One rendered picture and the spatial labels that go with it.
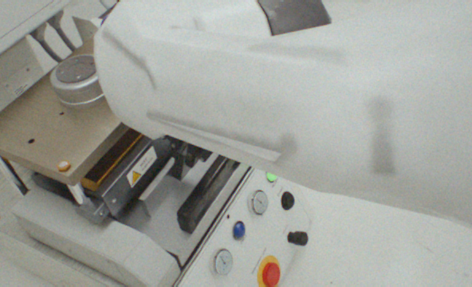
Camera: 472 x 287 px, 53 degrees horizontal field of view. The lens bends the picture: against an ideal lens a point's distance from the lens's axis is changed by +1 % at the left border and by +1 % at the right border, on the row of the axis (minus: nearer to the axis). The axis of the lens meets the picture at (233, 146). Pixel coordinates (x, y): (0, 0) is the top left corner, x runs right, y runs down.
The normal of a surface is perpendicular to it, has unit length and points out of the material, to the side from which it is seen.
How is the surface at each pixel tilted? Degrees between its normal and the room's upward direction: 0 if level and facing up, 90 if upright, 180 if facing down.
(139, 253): 41
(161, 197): 90
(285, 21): 53
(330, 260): 0
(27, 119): 0
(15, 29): 90
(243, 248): 65
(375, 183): 92
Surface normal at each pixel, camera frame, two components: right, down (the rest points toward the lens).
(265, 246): 0.73, -0.04
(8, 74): 0.87, 0.27
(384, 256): -0.12, -0.69
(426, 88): -0.46, 0.16
